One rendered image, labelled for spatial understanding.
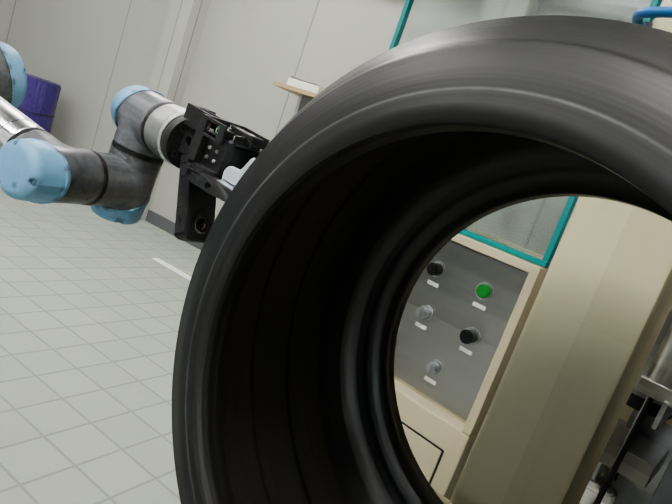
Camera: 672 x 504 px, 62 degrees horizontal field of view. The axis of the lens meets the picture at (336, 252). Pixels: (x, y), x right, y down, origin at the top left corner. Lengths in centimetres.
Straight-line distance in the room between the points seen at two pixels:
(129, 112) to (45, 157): 15
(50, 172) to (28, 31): 767
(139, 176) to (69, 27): 691
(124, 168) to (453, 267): 73
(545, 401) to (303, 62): 464
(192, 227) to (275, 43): 477
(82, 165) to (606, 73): 62
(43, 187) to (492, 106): 55
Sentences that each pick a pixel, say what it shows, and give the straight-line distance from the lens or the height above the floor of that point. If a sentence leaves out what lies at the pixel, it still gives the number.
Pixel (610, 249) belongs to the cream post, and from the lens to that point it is 75.
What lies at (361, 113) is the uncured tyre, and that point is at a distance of 42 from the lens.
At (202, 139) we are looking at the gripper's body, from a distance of 71.
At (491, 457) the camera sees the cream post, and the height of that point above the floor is 104.
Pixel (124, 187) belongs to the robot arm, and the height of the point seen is 121.
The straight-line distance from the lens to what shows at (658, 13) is 79.
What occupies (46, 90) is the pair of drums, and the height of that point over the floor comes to 92.
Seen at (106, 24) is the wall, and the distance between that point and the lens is 720.
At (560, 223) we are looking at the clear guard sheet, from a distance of 116.
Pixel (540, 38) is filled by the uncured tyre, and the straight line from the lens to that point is 39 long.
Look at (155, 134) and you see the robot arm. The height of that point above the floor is 129.
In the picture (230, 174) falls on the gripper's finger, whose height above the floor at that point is 128.
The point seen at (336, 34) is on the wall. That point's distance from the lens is 512.
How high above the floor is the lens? 135
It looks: 10 degrees down
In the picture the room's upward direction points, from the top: 20 degrees clockwise
